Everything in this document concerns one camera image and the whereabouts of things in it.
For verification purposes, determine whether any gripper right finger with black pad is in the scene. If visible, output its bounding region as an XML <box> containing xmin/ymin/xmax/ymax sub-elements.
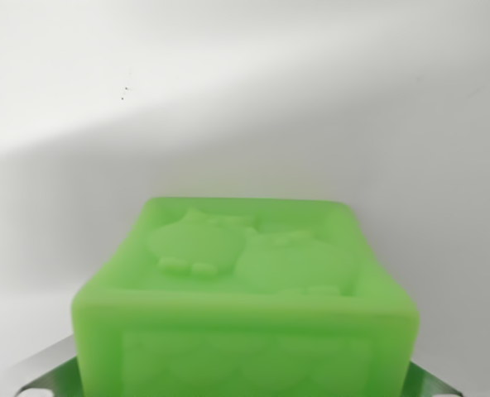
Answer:
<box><xmin>404</xmin><ymin>358</ymin><xmax>473</xmax><ymax>397</ymax></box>

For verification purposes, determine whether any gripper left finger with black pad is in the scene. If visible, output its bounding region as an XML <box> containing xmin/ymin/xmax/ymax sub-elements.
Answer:
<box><xmin>12</xmin><ymin>333</ymin><xmax>83</xmax><ymax>397</ymax></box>

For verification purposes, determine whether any green embossed soft cube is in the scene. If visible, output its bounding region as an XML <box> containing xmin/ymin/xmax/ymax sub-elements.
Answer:
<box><xmin>70</xmin><ymin>196</ymin><xmax>420</xmax><ymax>397</ymax></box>

